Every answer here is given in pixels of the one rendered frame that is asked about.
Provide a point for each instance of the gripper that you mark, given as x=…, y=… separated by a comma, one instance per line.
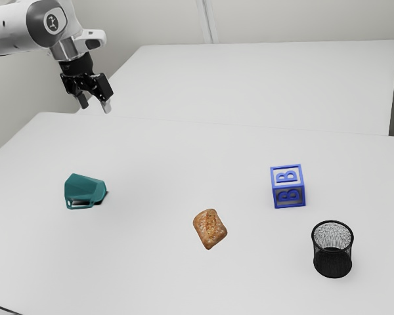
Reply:
x=78, y=70

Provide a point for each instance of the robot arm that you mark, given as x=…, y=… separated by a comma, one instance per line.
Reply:
x=16, y=29

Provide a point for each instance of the teal faceted mug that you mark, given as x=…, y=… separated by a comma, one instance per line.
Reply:
x=82, y=191

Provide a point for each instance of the brown bread roll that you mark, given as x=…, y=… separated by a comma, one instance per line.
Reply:
x=209, y=228

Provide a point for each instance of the blue letter block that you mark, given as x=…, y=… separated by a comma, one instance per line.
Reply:
x=288, y=187

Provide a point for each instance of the black mesh pen holder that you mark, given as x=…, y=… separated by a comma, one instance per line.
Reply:
x=332, y=251

